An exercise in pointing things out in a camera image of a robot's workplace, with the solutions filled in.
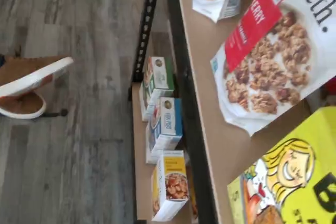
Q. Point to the yellow oat bites box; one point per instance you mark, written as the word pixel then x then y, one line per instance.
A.
pixel 288 169

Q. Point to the black rack shelf beam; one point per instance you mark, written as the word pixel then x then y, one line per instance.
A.
pixel 189 103

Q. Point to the blue white oatmeal box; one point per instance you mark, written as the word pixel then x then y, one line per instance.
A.
pixel 168 121

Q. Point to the green white oatmeal box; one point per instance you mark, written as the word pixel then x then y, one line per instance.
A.
pixel 160 74

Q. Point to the white yellow granola box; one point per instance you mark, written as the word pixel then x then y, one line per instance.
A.
pixel 170 182
pixel 194 203

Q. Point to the black stand foot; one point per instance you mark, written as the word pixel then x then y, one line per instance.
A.
pixel 56 113

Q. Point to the black perforated rack post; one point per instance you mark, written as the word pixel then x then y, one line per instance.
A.
pixel 145 24

